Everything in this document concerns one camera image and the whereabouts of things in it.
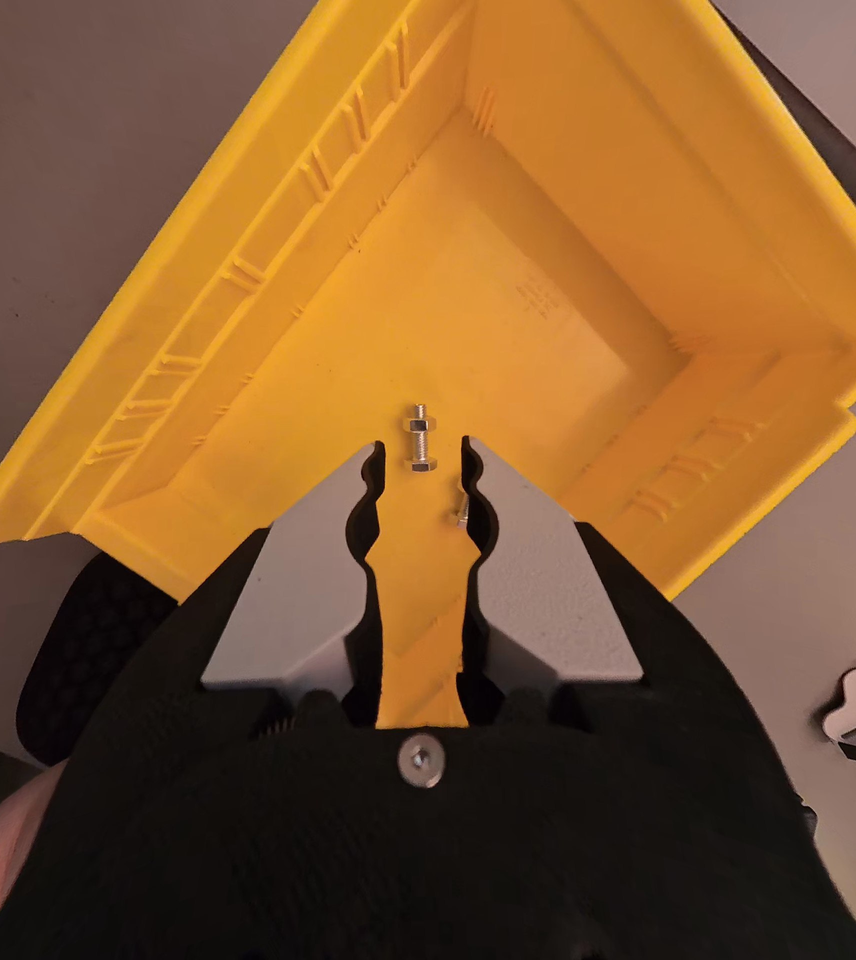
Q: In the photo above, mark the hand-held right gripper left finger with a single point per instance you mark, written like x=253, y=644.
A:
x=285, y=615

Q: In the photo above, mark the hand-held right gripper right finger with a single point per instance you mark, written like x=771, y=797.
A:
x=555, y=615

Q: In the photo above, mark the silver hex bolt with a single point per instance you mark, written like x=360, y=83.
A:
x=420, y=450
x=458, y=514

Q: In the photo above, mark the silver hex nut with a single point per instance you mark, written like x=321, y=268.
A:
x=420, y=427

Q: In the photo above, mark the yellow plastic bin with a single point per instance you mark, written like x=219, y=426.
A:
x=510, y=300

